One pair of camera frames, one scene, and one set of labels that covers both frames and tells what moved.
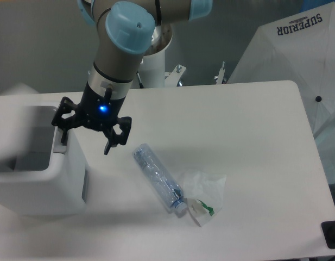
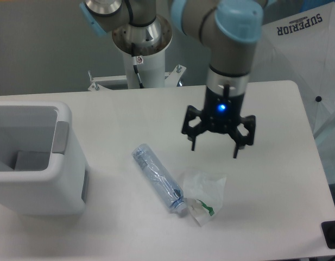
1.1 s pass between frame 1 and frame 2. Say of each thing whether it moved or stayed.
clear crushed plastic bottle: stayed
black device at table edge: stayed
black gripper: moved
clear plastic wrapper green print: stayed
